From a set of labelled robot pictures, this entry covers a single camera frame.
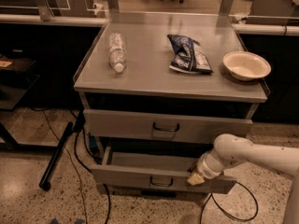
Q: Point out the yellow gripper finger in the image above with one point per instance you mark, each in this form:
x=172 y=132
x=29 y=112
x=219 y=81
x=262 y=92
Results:
x=195 y=179

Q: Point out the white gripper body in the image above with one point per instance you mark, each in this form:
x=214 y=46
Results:
x=205 y=168

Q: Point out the grey drawer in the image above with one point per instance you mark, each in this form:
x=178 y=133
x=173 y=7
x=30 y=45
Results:
x=150 y=126
x=153 y=172

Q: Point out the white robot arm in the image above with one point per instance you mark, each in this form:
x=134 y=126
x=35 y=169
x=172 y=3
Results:
x=229 y=151

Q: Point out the grey metal drawer cabinet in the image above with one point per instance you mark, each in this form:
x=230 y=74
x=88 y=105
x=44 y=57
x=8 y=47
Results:
x=148 y=85

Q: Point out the white bowl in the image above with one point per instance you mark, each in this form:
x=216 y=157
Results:
x=246 y=66

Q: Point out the blue chip bag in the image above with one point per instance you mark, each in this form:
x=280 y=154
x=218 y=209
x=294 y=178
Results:
x=189 y=57

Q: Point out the clear plastic water bottle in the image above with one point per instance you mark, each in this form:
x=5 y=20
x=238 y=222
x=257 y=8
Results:
x=117 y=52

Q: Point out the black stand leg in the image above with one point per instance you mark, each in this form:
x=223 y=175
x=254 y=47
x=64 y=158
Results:
x=69 y=129

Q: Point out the dark side shelf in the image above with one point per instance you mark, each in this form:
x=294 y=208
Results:
x=16 y=80

